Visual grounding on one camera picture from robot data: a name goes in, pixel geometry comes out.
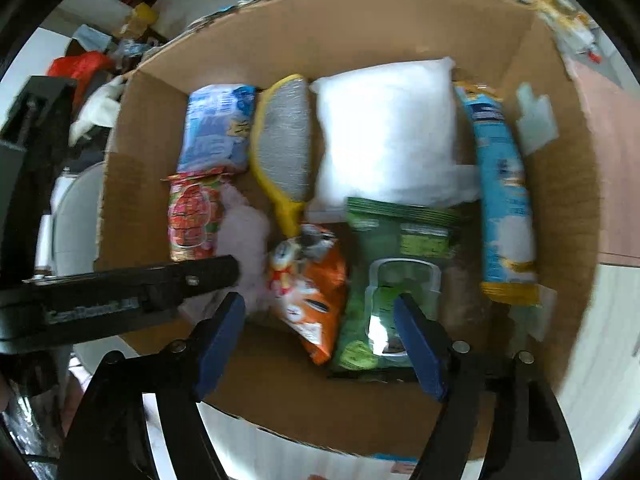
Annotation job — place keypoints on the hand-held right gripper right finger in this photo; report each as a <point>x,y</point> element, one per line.
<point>420,352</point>

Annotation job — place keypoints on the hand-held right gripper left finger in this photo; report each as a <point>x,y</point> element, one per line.
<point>220,345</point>

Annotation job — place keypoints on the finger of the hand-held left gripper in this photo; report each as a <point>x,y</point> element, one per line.
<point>200,276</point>

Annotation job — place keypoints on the red snack packet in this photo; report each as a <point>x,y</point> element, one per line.
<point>192,220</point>

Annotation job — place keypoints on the pink cloth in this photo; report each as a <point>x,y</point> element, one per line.
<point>247,240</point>

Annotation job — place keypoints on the orange snack packet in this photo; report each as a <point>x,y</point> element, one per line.
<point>312,290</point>

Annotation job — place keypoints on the green wet wipes pack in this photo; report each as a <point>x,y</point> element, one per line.
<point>395,240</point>

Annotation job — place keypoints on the blue tissue pack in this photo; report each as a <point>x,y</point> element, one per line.
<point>215,125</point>

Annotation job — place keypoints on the yellow scrubber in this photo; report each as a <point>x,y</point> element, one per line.
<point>285,140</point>

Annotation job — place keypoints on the blue and yellow packet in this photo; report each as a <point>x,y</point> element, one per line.
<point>505,195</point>

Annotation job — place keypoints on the white stuffing bag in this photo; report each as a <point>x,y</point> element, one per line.
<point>390,130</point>

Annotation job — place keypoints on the large cardboard box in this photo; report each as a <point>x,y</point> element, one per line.
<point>390,20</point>

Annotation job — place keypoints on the red plastic bag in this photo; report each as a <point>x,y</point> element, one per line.
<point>80,67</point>

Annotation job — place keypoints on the light blue cloth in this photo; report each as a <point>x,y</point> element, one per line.
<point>92,37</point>

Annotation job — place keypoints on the striped tablecloth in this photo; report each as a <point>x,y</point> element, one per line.
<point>600,350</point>

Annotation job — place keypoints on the pink table mat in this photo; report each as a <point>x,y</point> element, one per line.
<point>610,135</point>

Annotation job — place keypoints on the yellow plastic bag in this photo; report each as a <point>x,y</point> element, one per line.
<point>560,7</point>

